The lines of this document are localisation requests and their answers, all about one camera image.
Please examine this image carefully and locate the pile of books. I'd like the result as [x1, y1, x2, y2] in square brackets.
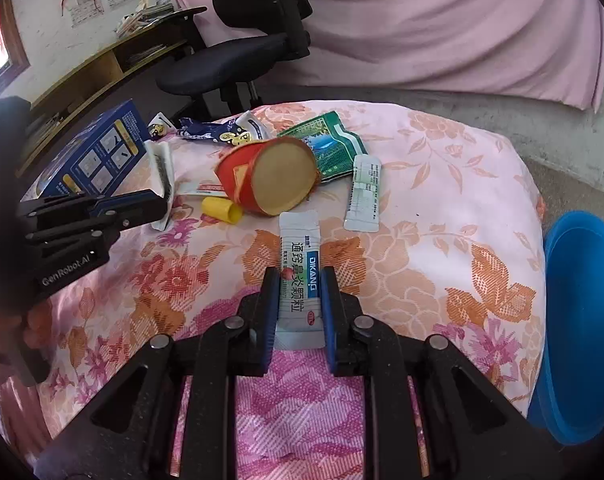
[114, 2, 176, 39]

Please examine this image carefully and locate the small yellow white wrapper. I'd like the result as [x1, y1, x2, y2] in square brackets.
[146, 113, 173, 140]

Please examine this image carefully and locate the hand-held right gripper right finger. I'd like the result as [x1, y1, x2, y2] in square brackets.
[319, 266, 566, 480]

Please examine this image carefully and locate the flat white red tube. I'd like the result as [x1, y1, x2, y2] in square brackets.
[177, 182, 228, 197]

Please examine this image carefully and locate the red paper cup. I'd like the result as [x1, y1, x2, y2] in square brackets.
[217, 136, 318, 217]

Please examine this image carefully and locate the blue plastic bucket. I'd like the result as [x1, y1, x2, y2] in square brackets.
[526, 210, 604, 447]

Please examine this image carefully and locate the yellow plastic cap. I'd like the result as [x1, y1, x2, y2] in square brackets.
[202, 196, 243, 225]

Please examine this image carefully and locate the narrow white sachet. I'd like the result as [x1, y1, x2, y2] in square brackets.
[343, 154, 383, 234]

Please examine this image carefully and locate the wooden shelf unit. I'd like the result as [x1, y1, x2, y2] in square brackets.
[16, 7, 209, 177]

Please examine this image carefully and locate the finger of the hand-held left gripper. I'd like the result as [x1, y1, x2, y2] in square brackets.
[16, 189, 169, 233]
[24, 225, 122, 263]

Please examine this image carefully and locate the person's left hand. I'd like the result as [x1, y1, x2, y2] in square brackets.
[21, 304, 56, 356]

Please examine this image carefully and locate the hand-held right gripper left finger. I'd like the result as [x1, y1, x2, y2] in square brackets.
[34, 266, 282, 480]

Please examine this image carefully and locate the blue white snack wrapper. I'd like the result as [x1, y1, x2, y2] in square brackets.
[176, 109, 271, 149]

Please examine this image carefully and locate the white printed medicine sachet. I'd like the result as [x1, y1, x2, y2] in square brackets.
[277, 211, 326, 351]

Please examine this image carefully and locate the white crumpled wrapper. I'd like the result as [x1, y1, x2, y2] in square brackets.
[144, 140, 178, 232]

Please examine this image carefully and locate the green foil packet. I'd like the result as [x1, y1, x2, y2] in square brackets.
[277, 111, 368, 187]

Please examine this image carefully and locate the black office chair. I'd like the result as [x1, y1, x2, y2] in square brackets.
[154, 0, 316, 122]

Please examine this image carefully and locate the pink hanging cloth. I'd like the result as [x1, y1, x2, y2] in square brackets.
[157, 0, 604, 112]

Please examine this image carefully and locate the blue cardboard box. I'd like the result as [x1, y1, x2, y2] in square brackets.
[21, 98, 151, 202]

